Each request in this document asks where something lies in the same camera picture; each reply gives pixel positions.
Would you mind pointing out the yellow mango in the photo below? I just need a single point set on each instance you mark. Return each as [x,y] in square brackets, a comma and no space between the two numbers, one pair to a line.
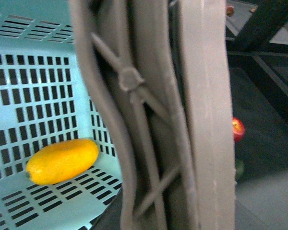
[62,161]

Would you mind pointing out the light blue plastic basket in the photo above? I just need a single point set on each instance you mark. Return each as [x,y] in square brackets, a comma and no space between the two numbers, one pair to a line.
[43,100]

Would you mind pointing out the large red apple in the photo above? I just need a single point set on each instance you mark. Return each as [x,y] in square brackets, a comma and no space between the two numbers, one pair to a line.
[238,129]

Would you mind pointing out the dark green avocado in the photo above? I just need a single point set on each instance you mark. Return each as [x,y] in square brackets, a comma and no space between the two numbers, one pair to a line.
[239,166]

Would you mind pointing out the small red apple left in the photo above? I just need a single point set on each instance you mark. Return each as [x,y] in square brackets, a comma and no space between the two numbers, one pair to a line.
[230,10]

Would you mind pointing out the black metal shelf post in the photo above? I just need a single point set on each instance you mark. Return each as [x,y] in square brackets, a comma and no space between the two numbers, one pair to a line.
[269,17]

